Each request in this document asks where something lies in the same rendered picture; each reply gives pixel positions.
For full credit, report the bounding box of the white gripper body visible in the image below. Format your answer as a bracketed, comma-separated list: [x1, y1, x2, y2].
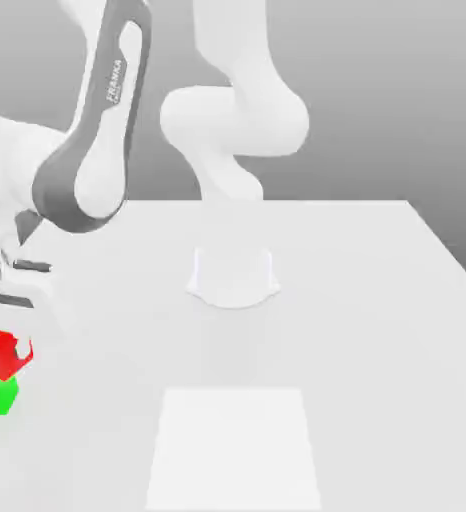
[0, 280, 64, 341]

